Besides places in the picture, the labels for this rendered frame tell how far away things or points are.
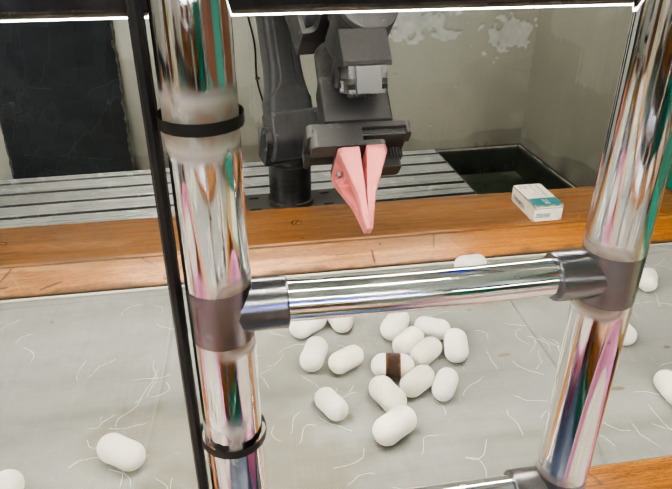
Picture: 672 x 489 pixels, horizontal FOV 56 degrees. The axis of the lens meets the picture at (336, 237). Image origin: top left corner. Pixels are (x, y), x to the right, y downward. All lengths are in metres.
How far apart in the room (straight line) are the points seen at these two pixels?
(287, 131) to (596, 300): 0.66
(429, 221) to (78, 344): 0.39
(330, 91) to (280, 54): 0.28
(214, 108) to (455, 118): 2.60
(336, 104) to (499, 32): 2.17
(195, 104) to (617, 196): 0.15
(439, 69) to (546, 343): 2.16
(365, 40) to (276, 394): 0.31
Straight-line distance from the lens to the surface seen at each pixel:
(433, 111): 2.73
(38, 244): 0.74
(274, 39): 0.90
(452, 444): 0.49
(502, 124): 2.87
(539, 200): 0.75
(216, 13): 0.18
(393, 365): 0.52
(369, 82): 0.56
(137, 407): 0.53
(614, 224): 0.25
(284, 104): 0.88
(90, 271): 0.68
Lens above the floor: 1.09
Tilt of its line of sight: 28 degrees down
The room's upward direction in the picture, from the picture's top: straight up
